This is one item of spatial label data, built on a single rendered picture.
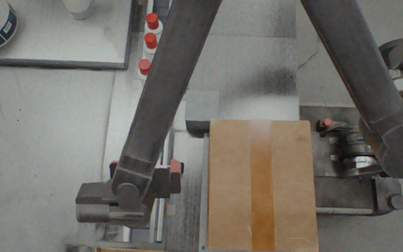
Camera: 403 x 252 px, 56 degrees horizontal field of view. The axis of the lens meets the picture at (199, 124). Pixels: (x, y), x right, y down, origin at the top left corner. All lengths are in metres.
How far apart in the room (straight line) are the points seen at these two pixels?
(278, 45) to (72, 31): 0.70
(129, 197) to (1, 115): 0.85
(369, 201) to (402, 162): 1.31
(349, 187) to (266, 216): 1.05
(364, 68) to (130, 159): 0.35
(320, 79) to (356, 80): 1.75
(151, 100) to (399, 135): 0.34
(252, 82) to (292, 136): 0.40
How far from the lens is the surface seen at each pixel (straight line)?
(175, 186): 0.77
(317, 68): 2.31
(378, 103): 0.56
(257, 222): 0.87
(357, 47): 0.52
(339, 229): 2.10
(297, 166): 0.90
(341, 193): 1.87
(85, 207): 0.68
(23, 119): 1.34
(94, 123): 1.26
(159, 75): 0.50
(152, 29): 1.10
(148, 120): 0.54
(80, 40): 1.34
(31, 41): 1.39
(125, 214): 0.66
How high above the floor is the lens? 1.98
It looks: 72 degrees down
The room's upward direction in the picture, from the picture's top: 1 degrees counter-clockwise
